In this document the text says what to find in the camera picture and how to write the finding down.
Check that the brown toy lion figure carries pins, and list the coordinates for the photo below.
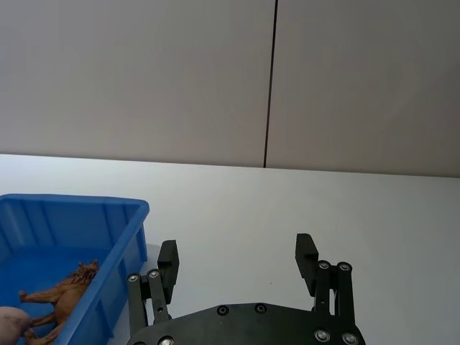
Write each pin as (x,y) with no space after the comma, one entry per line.
(63,296)

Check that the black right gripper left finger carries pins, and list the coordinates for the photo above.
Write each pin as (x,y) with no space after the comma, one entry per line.
(168,266)

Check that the blue plastic bin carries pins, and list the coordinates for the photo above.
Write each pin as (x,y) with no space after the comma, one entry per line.
(72,258)

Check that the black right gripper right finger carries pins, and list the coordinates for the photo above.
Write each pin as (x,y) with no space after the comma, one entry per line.
(305,264)

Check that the pink toy animal figure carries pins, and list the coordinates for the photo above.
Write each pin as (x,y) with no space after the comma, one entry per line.
(12,325)

